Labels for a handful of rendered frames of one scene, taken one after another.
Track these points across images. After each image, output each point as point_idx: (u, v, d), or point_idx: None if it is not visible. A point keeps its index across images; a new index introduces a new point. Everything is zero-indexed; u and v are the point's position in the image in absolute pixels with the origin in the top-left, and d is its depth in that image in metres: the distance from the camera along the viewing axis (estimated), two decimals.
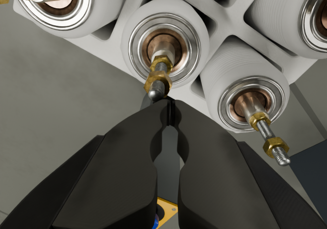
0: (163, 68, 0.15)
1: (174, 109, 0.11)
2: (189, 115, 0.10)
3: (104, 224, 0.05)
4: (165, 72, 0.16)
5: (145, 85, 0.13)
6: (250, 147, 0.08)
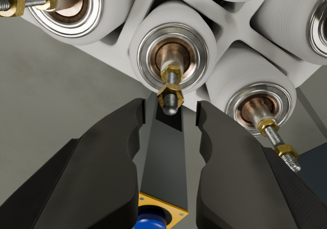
0: None
1: (200, 109, 0.11)
2: (214, 116, 0.10)
3: (87, 225, 0.05)
4: (166, 79, 0.17)
5: (181, 94, 0.13)
6: (277, 154, 0.08)
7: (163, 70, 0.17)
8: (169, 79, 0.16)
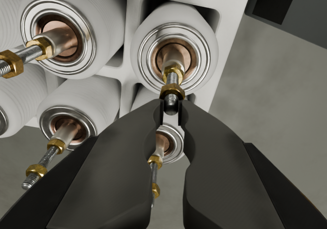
0: None
1: (181, 109, 0.11)
2: (196, 115, 0.10)
3: (99, 224, 0.05)
4: (167, 76, 0.16)
5: None
6: (257, 149, 0.08)
7: (168, 66, 0.17)
8: (173, 79, 0.15)
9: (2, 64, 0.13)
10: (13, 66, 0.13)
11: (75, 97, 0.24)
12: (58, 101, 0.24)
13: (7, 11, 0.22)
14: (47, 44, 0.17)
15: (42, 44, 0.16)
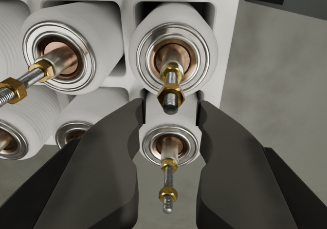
0: None
1: (200, 109, 0.11)
2: (214, 116, 0.10)
3: (87, 225, 0.05)
4: (168, 74, 0.16)
5: (182, 103, 0.14)
6: (277, 154, 0.08)
7: (170, 65, 0.17)
8: (174, 79, 0.15)
9: (6, 91, 0.14)
10: (16, 91, 0.14)
11: (84, 111, 0.25)
12: (69, 118, 0.25)
13: (11, 41, 0.23)
14: (47, 65, 0.18)
15: (42, 66, 0.17)
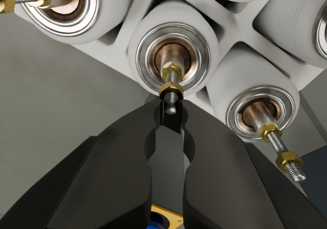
0: (167, 79, 0.15)
1: (181, 109, 0.11)
2: (196, 115, 0.10)
3: (99, 224, 0.05)
4: (175, 73, 0.16)
5: None
6: (257, 149, 0.08)
7: (182, 71, 0.17)
8: None
9: None
10: None
11: None
12: None
13: None
14: None
15: None
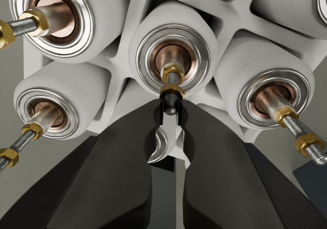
0: None
1: (181, 109, 0.11)
2: (196, 115, 0.10)
3: (99, 224, 0.05)
4: None
5: None
6: (257, 149, 0.08)
7: None
8: None
9: (164, 100, 0.13)
10: (163, 91, 0.13)
11: (104, 41, 0.20)
12: (100, 21, 0.19)
13: None
14: (163, 70, 0.17)
15: (162, 74, 0.17)
